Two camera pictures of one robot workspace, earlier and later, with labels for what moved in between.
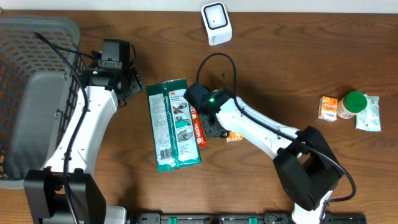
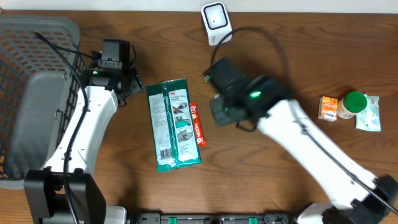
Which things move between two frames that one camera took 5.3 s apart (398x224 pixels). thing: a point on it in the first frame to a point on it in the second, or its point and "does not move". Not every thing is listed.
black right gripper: x=210 y=132 to x=220 y=117
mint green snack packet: x=370 y=119 does not move
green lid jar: x=352 y=103 does not move
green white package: x=175 y=137 does not move
